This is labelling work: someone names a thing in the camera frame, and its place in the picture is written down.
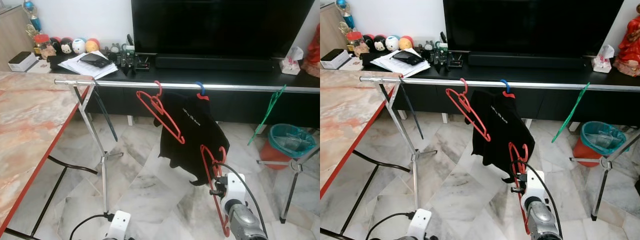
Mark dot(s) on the red plastic hanger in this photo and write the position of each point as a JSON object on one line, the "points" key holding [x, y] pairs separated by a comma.
{"points": [[511, 152], [157, 107], [467, 107], [203, 155]]}

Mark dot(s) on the red hanger with blue hook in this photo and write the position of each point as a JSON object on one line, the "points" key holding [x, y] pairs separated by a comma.
{"points": [[201, 96], [507, 93]]}

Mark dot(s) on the green plastic hanger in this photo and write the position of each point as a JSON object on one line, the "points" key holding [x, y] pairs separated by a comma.
{"points": [[575, 105], [270, 107]]}

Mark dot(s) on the black hanger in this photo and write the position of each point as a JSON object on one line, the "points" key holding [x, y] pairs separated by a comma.
{"points": [[414, 117], [108, 120]]}

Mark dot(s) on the black hanging shirt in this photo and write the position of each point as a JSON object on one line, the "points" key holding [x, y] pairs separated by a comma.
{"points": [[500, 130], [190, 130]]}

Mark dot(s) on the red bin with teal bag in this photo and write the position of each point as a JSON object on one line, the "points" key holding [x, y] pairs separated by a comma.
{"points": [[585, 152], [272, 154]]}

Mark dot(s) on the black TV cabinet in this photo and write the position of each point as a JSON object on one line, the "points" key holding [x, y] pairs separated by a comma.
{"points": [[550, 107], [240, 107]]}

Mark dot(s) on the black soundbar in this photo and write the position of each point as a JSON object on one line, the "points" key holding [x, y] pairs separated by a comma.
{"points": [[525, 60], [215, 62]]}

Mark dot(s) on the marble pattern folding table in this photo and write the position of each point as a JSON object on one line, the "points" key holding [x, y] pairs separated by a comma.
{"points": [[30, 115], [345, 115]]}

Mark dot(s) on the black television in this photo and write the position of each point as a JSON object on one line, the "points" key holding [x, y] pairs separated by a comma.
{"points": [[530, 25], [220, 25]]}

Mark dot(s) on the small grey figurine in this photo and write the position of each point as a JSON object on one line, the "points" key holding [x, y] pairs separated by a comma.
{"points": [[115, 48], [429, 46]]}

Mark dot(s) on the red statue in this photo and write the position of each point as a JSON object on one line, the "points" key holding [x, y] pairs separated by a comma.
{"points": [[627, 45], [314, 50]]}

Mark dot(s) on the white paper stack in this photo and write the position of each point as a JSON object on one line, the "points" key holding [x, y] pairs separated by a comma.
{"points": [[397, 70], [85, 71]]}

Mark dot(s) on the black wallet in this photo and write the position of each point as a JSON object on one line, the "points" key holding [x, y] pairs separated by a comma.
{"points": [[95, 60], [408, 57]]}

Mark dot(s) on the white and black box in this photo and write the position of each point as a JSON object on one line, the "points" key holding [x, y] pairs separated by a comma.
{"points": [[22, 62], [336, 60]]}

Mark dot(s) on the orange round plush toy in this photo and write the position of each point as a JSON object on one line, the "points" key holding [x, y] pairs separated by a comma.
{"points": [[92, 46], [405, 43]]}

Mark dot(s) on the light wooden cabinet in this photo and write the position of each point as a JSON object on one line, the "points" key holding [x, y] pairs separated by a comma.
{"points": [[330, 35], [10, 40]]}

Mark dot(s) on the white round plush toy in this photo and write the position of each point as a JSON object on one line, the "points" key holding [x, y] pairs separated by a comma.
{"points": [[79, 46], [392, 43]]}

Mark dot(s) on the jar with red lid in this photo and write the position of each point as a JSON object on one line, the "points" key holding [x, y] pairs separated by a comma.
{"points": [[41, 47], [355, 45]]}

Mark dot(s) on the black round plush toy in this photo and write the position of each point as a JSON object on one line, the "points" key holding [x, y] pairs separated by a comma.
{"points": [[66, 46], [379, 43]]}

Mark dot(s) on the gold trophy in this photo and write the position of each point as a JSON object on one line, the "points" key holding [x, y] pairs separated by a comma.
{"points": [[32, 20], [345, 17]]}

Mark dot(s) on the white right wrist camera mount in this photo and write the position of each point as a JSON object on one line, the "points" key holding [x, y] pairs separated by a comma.
{"points": [[535, 187], [235, 190]]}

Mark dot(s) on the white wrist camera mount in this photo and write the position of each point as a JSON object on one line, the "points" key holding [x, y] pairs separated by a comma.
{"points": [[235, 190], [535, 187], [421, 225], [119, 225]]}

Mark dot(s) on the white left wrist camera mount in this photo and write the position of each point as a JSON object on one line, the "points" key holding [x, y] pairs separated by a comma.
{"points": [[119, 225], [421, 225]]}

